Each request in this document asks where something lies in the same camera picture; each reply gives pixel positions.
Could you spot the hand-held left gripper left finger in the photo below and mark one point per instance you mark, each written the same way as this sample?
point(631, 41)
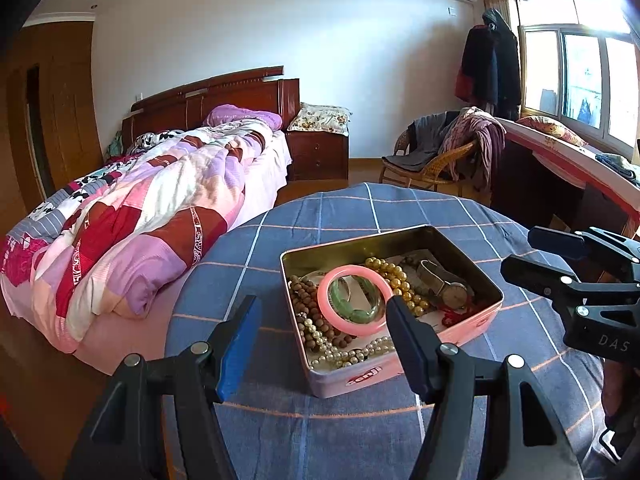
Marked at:
point(240, 355)

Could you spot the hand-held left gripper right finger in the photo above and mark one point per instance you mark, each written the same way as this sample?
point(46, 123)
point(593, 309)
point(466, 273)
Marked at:
point(402, 350)

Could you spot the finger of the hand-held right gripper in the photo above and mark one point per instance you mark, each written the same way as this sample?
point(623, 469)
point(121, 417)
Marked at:
point(555, 242)
point(532, 272)

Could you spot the pink metal tin box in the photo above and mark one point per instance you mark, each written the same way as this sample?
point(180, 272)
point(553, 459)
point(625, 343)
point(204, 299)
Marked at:
point(465, 327)

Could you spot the pink bangle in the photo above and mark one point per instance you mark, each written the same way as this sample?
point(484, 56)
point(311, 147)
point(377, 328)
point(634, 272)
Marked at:
point(325, 305)

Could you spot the person's right hand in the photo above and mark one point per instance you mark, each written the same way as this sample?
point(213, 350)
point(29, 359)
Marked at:
point(614, 390)

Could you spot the brown cardboard box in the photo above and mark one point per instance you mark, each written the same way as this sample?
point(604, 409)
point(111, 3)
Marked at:
point(560, 222)

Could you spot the green jade bangle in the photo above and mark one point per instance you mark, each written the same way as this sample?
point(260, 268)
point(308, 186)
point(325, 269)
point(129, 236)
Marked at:
point(351, 316)

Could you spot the window bench with pink cover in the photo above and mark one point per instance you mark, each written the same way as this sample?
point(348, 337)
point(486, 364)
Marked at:
point(530, 175)

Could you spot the silver wristwatch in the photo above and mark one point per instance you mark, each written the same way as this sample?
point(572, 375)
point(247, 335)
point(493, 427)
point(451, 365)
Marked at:
point(455, 292)

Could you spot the blue folded cloth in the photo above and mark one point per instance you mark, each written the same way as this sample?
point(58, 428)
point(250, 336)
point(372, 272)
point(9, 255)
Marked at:
point(617, 165)

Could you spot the blue plaid tablecloth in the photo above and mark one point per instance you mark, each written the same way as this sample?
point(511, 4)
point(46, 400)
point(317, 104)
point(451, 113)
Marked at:
point(300, 440)

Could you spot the floral cushion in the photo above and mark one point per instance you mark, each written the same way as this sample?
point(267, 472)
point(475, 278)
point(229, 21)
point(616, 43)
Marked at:
point(550, 129)

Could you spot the wicker chair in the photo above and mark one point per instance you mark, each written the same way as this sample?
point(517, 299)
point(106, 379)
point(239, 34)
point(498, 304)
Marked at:
point(445, 165)

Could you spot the pink patterned garment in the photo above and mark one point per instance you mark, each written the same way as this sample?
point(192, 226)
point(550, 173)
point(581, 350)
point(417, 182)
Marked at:
point(480, 130)

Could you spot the grey garment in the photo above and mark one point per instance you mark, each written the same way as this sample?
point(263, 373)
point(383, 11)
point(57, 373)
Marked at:
point(425, 142)

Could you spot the window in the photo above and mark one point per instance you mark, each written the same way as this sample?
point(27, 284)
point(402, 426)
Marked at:
point(580, 75)

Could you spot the pink patchwork quilt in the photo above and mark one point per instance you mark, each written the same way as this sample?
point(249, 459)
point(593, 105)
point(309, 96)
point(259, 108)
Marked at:
point(150, 210)

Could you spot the red hanging garment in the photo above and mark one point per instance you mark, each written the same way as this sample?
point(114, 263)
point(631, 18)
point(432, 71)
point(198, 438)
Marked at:
point(462, 87)

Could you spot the dark hooded hanging coat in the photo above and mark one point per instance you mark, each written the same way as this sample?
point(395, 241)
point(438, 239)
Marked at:
point(507, 65)

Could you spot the black hanging coat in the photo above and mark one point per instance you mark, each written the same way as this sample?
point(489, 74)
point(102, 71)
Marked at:
point(477, 60)

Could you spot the dark wooden nightstand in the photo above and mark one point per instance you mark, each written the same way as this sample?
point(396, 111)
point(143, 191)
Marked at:
point(320, 157)

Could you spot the black and white cloth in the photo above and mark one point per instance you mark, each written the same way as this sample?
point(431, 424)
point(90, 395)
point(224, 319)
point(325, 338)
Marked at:
point(152, 140)

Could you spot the purple pillow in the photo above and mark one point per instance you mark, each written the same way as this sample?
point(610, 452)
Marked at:
point(240, 115)

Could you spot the teal cloth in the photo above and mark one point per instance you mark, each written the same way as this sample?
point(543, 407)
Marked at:
point(115, 145)

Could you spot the floral pillow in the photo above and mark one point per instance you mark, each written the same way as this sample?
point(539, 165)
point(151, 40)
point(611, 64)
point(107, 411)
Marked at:
point(320, 119)

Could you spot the dark wooden bed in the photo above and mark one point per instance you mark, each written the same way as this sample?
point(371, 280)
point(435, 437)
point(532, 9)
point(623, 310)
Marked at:
point(225, 97)

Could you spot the wooden wardrobe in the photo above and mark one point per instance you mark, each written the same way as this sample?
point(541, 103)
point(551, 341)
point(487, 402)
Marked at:
point(65, 125)

